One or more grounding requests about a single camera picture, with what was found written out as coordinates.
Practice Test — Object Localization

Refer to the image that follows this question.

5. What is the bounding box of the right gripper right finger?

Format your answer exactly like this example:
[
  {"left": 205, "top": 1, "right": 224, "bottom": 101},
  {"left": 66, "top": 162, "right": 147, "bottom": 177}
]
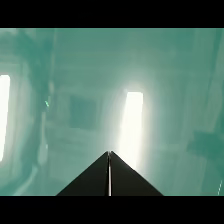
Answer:
[{"left": 110, "top": 150, "right": 164, "bottom": 197}]

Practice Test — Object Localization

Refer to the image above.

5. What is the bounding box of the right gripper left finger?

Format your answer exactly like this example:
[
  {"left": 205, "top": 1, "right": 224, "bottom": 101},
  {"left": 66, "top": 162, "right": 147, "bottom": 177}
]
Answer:
[{"left": 56, "top": 150, "right": 110, "bottom": 197}]

